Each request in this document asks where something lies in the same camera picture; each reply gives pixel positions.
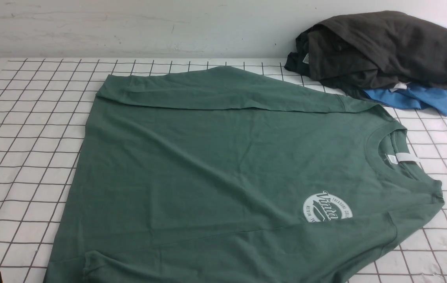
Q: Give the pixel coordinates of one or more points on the green long-sleeved shirt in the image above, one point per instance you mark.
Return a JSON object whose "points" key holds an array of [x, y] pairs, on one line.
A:
{"points": [[227, 176]]}

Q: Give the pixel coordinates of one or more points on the blue shirt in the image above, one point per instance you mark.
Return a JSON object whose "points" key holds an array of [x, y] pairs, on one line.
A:
{"points": [[411, 96]]}

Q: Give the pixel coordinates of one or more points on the white grid tablecloth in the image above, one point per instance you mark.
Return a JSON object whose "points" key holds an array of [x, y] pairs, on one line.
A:
{"points": [[44, 104]]}

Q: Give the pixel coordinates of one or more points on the dark grey shirt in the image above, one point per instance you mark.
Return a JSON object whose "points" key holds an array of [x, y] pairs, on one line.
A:
{"points": [[378, 50]]}

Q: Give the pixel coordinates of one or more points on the dark green shirt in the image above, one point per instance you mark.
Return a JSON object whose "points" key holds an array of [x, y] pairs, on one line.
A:
{"points": [[295, 63]]}

